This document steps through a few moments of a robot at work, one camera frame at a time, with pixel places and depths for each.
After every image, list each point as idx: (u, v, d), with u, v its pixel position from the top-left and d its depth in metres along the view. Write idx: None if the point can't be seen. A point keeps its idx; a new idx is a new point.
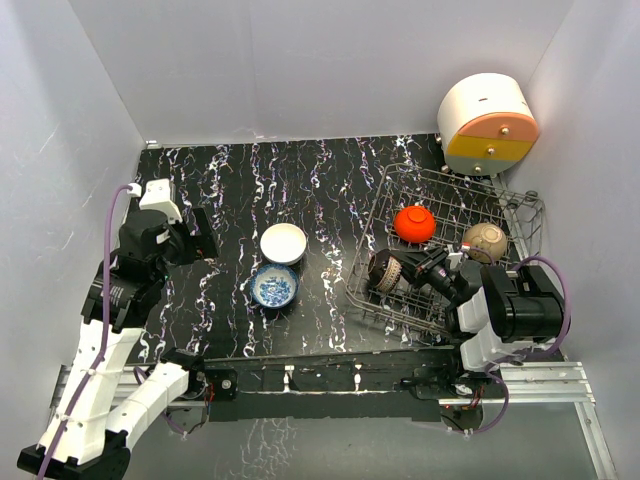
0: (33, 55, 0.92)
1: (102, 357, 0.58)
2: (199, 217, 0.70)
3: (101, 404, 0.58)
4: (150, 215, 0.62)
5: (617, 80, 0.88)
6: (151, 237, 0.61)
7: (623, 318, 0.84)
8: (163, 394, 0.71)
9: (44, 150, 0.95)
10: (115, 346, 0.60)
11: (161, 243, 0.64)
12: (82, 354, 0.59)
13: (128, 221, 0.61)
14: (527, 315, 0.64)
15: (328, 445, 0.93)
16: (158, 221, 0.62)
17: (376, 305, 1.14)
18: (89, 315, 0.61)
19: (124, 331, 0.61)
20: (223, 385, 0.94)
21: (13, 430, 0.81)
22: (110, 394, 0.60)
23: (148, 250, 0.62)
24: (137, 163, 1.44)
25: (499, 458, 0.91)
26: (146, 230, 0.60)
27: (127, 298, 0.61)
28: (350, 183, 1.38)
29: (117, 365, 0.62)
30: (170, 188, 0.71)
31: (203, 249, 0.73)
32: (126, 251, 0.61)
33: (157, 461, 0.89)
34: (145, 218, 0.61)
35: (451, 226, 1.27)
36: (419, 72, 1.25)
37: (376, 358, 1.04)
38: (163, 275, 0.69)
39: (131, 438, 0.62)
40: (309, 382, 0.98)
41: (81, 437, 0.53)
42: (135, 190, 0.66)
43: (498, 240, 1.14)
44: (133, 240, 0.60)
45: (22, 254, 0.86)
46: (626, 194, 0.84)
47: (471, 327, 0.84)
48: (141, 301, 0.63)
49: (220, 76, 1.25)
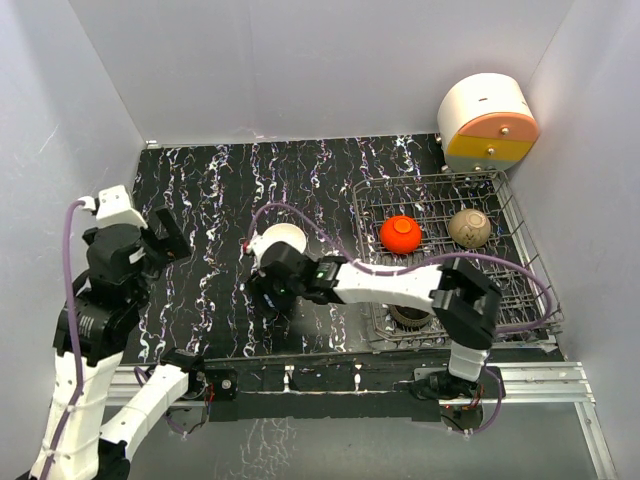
0: (34, 56, 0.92)
1: (80, 392, 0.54)
2: (167, 220, 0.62)
3: (88, 433, 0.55)
4: (121, 234, 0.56)
5: (617, 81, 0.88)
6: (122, 256, 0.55)
7: (623, 319, 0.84)
8: (162, 400, 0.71)
9: (44, 150, 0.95)
10: (93, 378, 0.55)
11: (135, 262, 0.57)
12: (60, 386, 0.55)
13: (96, 241, 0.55)
14: (489, 319, 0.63)
15: (328, 445, 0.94)
16: (130, 239, 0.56)
17: (384, 325, 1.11)
18: (62, 347, 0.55)
19: (100, 362, 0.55)
20: (223, 385, 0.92)
21: (15, 430, 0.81)
22: (99, 418, 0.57)
23: (122, 272, 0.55)
24: (137, 163, 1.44)
25: (499, 458, 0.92)
26: (117, 249, 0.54)
27: (98, 329, 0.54)
28: (350, 182, 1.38)
29: (101, 391, 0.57)
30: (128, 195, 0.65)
31: (175, 251, 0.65)
32: (96, 274, 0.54)
33: (159, 459, 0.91)
34: (114, 238, 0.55)
35: (433, 222, 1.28)
36: (418, 72, 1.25)
37: (375, 358, 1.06)
38: (143, 294, 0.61)
39: (130, 449, 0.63)
40: (309, 382, 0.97)
41: (70, 469, 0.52)
42: (88, 205, 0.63)
43: (472, 215, 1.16)
44: (102, 263, 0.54)
45: (24, 255, 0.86)
46: (626, 194, 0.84)
47: (355, 297, 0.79)
48: (115, 329, 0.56)
49: (221, 76, 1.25)
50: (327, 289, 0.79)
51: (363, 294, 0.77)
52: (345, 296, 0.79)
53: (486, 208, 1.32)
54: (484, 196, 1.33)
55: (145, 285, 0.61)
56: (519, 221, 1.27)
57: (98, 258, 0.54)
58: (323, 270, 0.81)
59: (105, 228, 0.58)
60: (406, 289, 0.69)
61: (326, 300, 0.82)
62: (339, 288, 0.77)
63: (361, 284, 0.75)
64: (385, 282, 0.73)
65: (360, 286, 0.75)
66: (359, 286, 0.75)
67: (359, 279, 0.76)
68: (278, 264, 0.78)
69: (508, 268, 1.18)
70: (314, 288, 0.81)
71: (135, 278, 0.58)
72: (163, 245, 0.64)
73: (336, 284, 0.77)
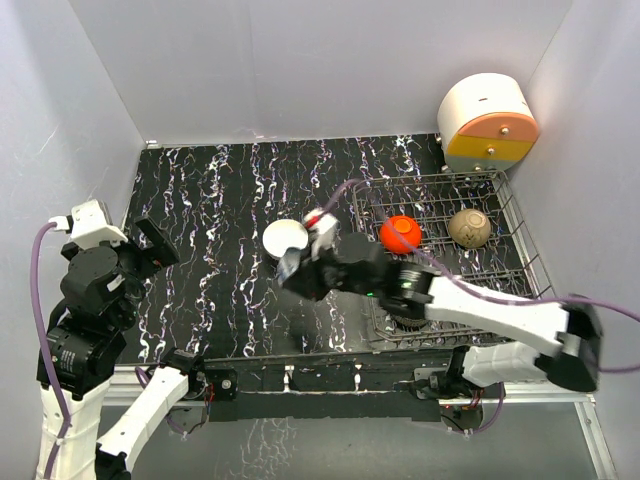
0: (34, 56, 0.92)
1: (68, 425, 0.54)
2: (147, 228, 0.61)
3: (81, 458, 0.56)
4: (98, 260, 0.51)
5: (617, 83, 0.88)
6: (100, 287, 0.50)
7: (623, 319, 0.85)
8: (161, 406, 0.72)
9: (44, 150, 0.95)
10: (79, 410, 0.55)
11: (115, 289, 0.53)
12: (48, 417, 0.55)
13: (71, 269, 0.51)
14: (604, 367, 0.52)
15: (328, 445, 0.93)
16: (107, 267, 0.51)
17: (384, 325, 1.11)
18: (45, 379, 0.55)
19: (86, 394, 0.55)
20: (223, 385, 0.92)
21: (16, 430, 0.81)
22: (92, 441, 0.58)
23: (101, 302, 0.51)
24: (137, 163, 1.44)
25: (498, 457, 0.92)
26: (93, 280, 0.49)
27: (82, 362, 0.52)
28: (350, 183, 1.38)
29: (91, 418, 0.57)
30: (104, 211, 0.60)
31: (160, 259, 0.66)
32: (75, 304, 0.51)
33: (159, 460, 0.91)
34: (91, 266, 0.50)
35: (433, 222, 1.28)
36: (418, 73, 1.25)
37: (375, 358, 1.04)
38: (128, 318, 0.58)
39: (131, 460, 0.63)
40: (309, 382, 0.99)
41: None
42: (62, 226, 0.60)
43: (470, 217, 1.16)
44: (79, 296, 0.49)
45: (24, 254, 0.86)
46: (626, 194, 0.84)
47: (439, 316, 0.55)
48: (100, 359, 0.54)
49: (221, 76, 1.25)
50: (414, 301, 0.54)
51: (449, 315, 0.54)
52: (432, 311, 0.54)
53: (486, 207, 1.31)
54: (484, 196, 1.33)
55: (130, 309, 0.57)
56: (518, 222, 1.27)
57: (71, 291, 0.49)
58: (411, 279, 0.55)
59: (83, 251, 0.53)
60: (523, 323, 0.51)
61: (407, 313, 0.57)
62: (430, 304, 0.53)
63: (463, 307, 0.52)
64: (495, 311, 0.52)
65: (461, 309, 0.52)
66: (460, 309, 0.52)
67: (459, 300, 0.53)
68: (365, 264, 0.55)
69: (508, 267, 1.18)
70: (397, 298, 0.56)
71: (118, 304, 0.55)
72: (149, 254, 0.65)
73: (429, 299, 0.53)
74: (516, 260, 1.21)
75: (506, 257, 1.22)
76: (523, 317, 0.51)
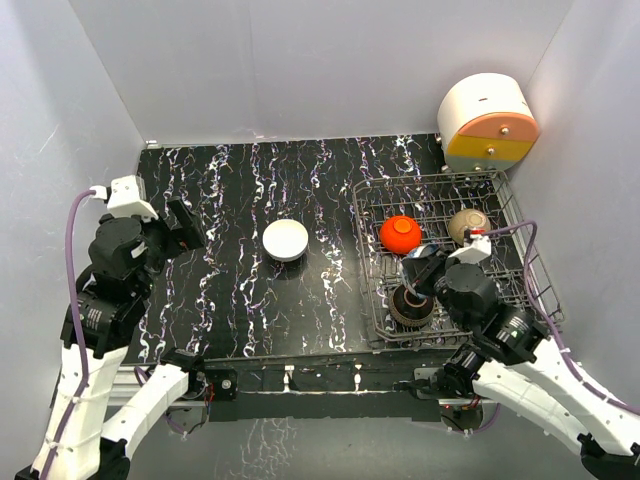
0: (34, 56, 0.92)
1: (86, 384, 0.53)
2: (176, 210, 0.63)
3: (91, 426, 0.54)
4: (123, 229, 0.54)
5: (618, 82, 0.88)
6: (124, 253, 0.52)
7: (622, 319, 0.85)
8: (162, 401, 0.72)
9: (44, 150, 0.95)
10: (98, 371, 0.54)
11: (137, 257, 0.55)
12: (65, 379, 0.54)
13: (98, 236, 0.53)
14: None
15: (329, 445, 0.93)
16: (131, 235, 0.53)
17: (383, 325, 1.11)
18: (69, 339, 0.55)
19: (107, 354, 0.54)
20: (223, 385, 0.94)
21: (15, 430, 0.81)
22: (103, 412, 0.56)
23: (125, 267, 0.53)
24: (137, 163, 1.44)
25: (497, 458, 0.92)
26: (118, 246, 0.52)
27: (106, 322, 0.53)
28: (350, 182, 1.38)
29: (105, 386, 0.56)
30: (139, 185, 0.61)
31: (186, 242, 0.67)
32: (99, 269, 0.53)
33: (158, 460, 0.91)
34: (116, 234, 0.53)
35: (433, 222, 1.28)
36: (417, 73, 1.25)
37: (376, 358, 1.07)
38: (148, 289, 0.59)
39: (131, 447, 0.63)
40: (309, 382, 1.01)
41: (73, 460, 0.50)
42: (100, 195, 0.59)
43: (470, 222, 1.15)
44: (103, 261, 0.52)
45: (24, 254, 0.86)
46: (627, 194, 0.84)
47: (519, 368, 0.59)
48: (123, 322, 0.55)
49: (221, 76, 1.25)
50: (508, 348, 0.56)
51: (538, 378, 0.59)
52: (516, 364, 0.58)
53: (486, 208, 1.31)
54: (484, 196, 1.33)
55: (150, 280, 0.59)
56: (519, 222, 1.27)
57: (99, 256, 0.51)
58: (517, 329, 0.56)
59: (106, 222, 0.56)
60: (607, 420, 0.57)
61: (496, 354, 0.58)
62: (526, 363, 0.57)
63: (559, 379, 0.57)
64: (585, 395, 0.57)
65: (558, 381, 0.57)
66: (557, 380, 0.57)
67: (559, 371, 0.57)
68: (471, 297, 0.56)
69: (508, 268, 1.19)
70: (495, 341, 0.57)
71: (139, 273, 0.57)
72: (177, 235, 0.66)
73: (531, 359, 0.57)
74: (516, 259, 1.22)
75: (506, 258, 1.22)
76: (604, 412, 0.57)
